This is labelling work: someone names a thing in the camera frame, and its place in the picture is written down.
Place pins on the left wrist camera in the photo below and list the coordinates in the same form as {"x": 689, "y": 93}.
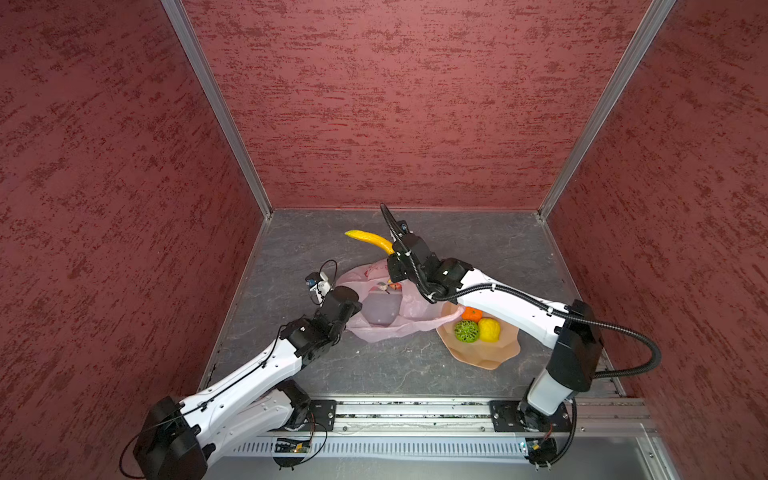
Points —
{"x": 319, "y": 286}

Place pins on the green fake fruit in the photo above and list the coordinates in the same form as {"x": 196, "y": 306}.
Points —
{"x": 466, "y": 331}

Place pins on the orange fake tangerine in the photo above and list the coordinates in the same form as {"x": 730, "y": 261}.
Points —
{"x": 472, "y": 314}

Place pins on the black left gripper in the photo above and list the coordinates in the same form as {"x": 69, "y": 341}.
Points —
{"x": 356, "y": 309}

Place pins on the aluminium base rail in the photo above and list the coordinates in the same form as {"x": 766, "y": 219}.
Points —
{"x": 600, "y": 432}

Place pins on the yellow fake lemon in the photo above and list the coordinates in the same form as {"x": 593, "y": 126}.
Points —
{"x": 489, "y": 330}

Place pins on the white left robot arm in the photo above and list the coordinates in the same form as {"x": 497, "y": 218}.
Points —
{"x": 240, "y": 390}

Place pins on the left aluminium corner post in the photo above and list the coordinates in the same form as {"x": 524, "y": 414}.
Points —
{"x": 194, "y": 52}

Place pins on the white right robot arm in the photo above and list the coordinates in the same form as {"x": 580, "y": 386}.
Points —
{"x": 575, "y": 345}

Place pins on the pink plastic bag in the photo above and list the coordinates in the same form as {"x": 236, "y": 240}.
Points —
{"x": 388, "y": 315}

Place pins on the right aluminium corner post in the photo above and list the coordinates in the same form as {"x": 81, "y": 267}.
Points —
{"x": 647, "y": 30}

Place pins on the yellow fake banana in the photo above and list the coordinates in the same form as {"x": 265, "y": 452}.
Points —
{"x": 372, "y": 239}

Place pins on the pink wavy bowl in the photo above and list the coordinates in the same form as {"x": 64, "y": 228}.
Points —
{"x": 488, "y": 356}

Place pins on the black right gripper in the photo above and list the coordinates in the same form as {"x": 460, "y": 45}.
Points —
{"x": 394, "y": 262}

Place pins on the aluminium corner post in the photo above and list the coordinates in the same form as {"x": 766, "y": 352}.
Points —
{"x": 194, "y": 52}
{"x": 647, "y": 30}

